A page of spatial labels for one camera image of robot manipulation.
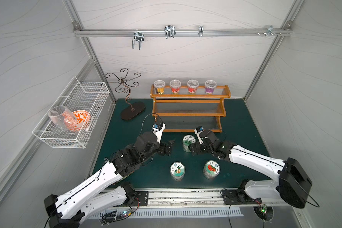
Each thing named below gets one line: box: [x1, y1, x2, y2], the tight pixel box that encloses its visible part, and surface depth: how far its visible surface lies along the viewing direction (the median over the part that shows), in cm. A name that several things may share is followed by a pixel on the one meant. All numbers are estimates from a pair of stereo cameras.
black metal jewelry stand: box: [104, 68, 145, 121], surface depth 95 cm
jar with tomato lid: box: [203, 160, 221, 180], surface depth 78 cm
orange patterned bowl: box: [72, 110, 91, 132], surface depth 68 cm
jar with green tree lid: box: [182, 134, 197, 153], surface depth 89 cm
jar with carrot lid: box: [170, 161, 186, 182], surface depth 78 cm
